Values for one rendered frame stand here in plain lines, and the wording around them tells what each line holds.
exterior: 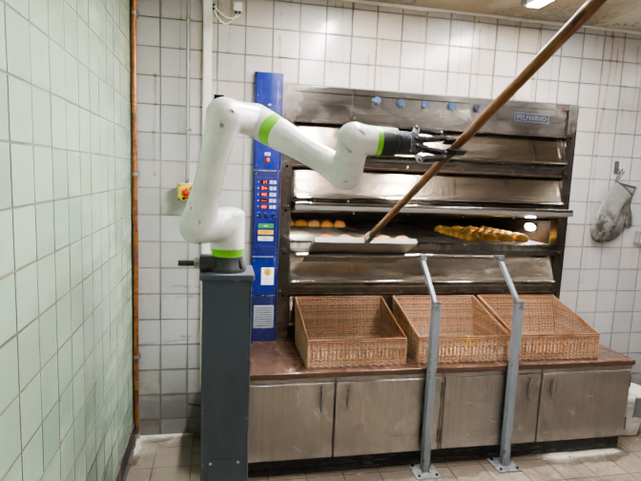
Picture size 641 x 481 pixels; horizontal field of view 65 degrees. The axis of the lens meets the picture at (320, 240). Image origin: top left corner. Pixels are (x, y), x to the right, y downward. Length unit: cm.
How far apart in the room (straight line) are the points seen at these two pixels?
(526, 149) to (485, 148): 28
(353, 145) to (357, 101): 157
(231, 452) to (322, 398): 71
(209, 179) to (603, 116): 283
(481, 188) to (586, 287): 107
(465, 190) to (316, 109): 108
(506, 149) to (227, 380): 231
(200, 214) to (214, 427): 85
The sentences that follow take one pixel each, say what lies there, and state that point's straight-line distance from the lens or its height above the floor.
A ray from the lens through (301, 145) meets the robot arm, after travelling 175.
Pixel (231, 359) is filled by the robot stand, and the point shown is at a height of 87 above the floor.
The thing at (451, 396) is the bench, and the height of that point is 41.
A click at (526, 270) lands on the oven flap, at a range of 366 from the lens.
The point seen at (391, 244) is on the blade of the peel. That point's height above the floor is 124.
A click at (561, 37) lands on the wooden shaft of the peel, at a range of 138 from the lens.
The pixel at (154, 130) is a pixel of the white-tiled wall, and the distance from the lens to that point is 302.
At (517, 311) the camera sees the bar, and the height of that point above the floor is 90.
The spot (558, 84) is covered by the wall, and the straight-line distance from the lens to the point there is 373.
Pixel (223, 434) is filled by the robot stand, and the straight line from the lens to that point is 217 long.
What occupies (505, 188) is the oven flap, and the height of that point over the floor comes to 155.
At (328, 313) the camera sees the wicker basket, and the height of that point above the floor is 75.
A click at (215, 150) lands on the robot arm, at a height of 166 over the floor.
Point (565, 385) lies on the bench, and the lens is 335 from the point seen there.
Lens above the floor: 159
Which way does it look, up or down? 7 degrees down
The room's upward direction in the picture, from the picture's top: 2 degrees clockwise
